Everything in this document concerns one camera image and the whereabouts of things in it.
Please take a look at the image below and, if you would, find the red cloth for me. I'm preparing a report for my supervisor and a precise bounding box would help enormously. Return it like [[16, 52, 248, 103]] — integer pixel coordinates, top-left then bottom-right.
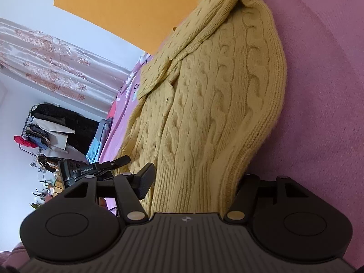
[[106, 99, 119, 120]]

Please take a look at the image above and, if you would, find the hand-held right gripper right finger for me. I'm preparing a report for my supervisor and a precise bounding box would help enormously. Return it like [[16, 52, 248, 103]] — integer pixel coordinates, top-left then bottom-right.
[[224, 173, 309, 224]]

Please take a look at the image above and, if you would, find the pink floral bedsheet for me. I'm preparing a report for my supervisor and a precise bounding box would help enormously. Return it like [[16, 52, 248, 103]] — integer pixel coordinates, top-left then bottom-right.
[[0, 0, 364, 273]]

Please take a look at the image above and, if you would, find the pale floral curtain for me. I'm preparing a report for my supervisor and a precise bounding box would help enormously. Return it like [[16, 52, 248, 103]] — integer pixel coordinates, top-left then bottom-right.
[[0, 17, 134, 106]]

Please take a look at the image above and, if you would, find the green potted plant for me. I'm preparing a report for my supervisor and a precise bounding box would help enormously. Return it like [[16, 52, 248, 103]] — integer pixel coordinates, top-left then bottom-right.
[[30, 187, 54, 209]]

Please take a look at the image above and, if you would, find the white garment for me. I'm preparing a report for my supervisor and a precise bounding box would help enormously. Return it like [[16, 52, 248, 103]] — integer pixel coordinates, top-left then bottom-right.
[[43, 125, 76, 150]]

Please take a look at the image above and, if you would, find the black coat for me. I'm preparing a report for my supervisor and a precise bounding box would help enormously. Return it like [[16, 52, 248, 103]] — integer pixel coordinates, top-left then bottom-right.
[[31, 104, 101, 156]]

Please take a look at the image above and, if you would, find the mustard cable-knit cardigan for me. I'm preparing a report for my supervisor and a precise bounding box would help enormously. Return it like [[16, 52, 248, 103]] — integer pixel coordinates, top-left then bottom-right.
[[117, 0, 287, 214]]

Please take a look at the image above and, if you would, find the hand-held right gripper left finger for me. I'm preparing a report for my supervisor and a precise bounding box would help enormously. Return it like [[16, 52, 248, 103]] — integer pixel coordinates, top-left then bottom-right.
[[63, 163, 156, 224]]

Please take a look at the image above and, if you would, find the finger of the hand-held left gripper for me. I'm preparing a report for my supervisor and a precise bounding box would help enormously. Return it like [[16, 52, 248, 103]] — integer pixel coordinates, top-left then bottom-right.
[[97, 155, 131, 174]]

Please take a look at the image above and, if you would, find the grey-blue cloth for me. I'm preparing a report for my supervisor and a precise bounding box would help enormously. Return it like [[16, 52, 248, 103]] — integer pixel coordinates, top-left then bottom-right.
[[85, 118, 113, 163]]

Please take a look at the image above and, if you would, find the red garment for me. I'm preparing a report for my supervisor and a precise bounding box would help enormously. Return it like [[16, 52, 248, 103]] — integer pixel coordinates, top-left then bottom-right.
[[14, 135, 37, 149]]

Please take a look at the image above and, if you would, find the metal clothes rack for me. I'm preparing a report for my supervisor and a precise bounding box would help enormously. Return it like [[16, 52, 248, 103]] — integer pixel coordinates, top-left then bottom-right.
[[18, 104, 101, 161]]

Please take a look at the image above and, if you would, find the orange headboard panel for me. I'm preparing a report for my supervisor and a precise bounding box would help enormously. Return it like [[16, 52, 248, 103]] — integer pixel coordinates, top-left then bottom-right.
[[53, 0, 245, 55]]

